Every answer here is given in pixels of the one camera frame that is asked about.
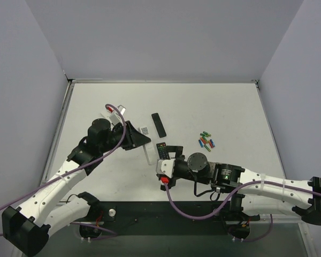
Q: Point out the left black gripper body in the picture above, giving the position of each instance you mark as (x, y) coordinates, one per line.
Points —
(128, 135)

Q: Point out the white remote control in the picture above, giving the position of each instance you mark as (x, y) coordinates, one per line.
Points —
(149, 147)

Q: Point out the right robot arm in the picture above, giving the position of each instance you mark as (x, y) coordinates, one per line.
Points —
(247, 192)

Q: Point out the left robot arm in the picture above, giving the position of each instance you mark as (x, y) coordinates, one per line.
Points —
(30, 225)

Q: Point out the black remote with buttons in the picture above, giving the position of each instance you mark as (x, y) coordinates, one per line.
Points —
(162, 150)

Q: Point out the slim black remote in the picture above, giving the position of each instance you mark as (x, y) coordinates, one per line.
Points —
(158, 125)

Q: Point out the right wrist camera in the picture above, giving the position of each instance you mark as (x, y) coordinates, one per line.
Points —
(165, 167)

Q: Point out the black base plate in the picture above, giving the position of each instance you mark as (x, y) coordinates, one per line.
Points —
(158, 218)

